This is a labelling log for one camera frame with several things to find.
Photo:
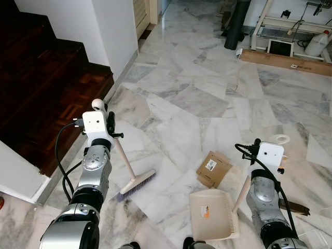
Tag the beige plastic dustpan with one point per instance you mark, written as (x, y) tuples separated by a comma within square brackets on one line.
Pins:
[(212, 215)]

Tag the light wooden door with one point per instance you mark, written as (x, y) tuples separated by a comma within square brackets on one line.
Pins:
[(142, 15)]

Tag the black rolled mat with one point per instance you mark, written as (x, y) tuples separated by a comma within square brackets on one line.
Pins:
[(237, 23)]

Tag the brown wrapper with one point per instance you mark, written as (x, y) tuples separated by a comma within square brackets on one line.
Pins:
[(298, 208)]

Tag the white plastic jug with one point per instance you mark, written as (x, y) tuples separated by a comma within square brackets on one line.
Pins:
[(317, 44)]

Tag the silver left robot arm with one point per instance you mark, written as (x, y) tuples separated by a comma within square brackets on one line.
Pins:
[(96, 166)]

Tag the white metal rack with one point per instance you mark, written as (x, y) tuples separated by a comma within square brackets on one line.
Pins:
[(290, 22)]

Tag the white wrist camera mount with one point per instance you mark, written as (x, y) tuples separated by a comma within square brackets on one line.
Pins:
[(271, 155), (96, 124)]

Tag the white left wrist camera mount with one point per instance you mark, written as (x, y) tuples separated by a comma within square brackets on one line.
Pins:
[(96, 124)]

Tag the long brown cardboard box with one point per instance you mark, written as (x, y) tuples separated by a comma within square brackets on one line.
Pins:
[(285, 61)]

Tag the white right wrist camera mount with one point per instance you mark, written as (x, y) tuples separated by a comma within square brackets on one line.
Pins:
[(271, 155)]

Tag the dark wooden stairs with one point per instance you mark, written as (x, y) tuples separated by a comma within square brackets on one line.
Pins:
[(46, 88)]

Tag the robot right leg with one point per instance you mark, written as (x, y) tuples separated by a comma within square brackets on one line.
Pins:
[(197, 245)]

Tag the beige broom with purple bristles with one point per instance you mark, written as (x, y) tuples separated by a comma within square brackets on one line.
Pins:
[(137, 184)]

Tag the flattened brown cardboard piece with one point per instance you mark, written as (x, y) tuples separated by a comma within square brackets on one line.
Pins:
[(213, 168)]

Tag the robot leg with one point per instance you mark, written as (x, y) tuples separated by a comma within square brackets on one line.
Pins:
[(197, 245), (129, 246)]

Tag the white framed black screen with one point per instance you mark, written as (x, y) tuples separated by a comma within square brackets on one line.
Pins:
[(280, 47)]

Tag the robot left leg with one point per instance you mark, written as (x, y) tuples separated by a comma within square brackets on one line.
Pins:
[(129, 246)]

